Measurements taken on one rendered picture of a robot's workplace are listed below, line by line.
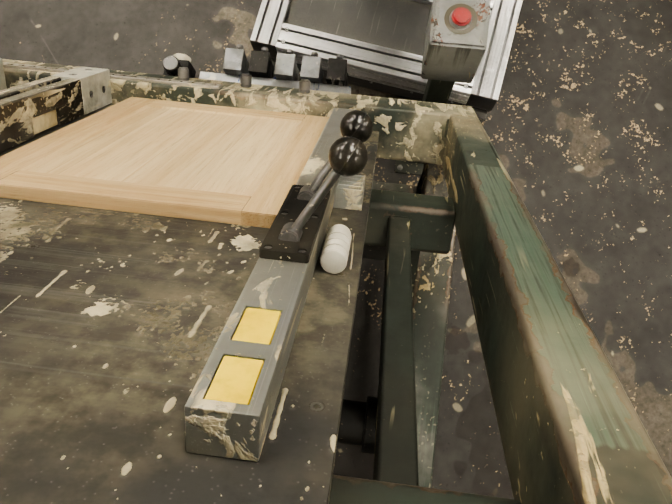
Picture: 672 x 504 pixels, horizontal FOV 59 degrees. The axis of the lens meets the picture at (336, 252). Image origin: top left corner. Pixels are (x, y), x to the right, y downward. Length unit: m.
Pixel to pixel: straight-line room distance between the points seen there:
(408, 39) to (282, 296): 1.68
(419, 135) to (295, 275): 0.77
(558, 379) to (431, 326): 0.86
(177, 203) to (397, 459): 0.43
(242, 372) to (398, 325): 0.28
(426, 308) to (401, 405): 0.75
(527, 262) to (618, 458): 0.27
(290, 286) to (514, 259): 0.23
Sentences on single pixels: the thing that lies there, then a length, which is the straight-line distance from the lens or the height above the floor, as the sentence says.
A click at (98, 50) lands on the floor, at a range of 2.54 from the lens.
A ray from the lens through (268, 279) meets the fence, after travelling 0.55.
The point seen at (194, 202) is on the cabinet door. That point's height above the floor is 1.35.
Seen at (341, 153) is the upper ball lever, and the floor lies 1.55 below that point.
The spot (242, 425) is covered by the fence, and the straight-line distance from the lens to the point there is 0.40.
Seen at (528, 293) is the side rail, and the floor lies 1.54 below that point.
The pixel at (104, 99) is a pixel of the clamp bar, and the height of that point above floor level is 0.92.
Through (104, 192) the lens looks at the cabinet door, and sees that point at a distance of 0.82.
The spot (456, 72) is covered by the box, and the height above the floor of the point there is 0.81.
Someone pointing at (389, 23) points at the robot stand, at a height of 0.21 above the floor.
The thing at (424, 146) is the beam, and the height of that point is 0.87.
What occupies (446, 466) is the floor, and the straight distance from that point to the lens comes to 2.15.
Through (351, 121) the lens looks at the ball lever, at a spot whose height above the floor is 1.45.
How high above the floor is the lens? 2.08
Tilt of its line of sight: 82 degrees down
